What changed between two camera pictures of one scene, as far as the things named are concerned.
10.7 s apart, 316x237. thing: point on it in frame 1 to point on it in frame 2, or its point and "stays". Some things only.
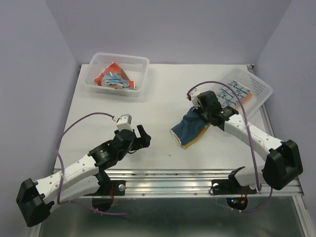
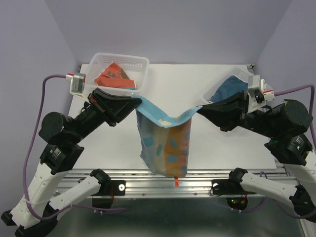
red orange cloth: [114, 68] stays
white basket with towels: [116, 74] stays
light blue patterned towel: [112, 78] to [165, 140]
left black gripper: [143, 141] to [115, 107]
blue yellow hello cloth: [191, 128] to [232, 86]
